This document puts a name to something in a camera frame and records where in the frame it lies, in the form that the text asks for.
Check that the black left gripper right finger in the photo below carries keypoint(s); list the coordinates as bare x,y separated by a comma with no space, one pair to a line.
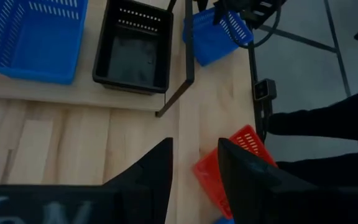
253,193

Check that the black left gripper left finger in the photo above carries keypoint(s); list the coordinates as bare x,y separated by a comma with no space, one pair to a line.
148,193

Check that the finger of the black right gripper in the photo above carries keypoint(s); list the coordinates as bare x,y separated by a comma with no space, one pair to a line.
202,4
222,9

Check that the blue plastic basket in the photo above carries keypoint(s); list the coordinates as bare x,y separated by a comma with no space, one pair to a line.
213,43
224,221
36,43

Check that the red plastic basket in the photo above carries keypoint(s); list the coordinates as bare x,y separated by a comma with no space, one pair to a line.
208,180

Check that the black plastic basket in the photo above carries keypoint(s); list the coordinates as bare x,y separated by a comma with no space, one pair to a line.
132,59

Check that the small black clamp device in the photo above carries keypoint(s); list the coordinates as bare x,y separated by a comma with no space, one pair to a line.
264,89

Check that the person's leg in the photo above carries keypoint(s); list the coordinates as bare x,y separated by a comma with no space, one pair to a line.
337,168
337,121

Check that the black aluminium table frame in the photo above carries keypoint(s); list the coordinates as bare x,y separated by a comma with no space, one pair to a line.
261,115

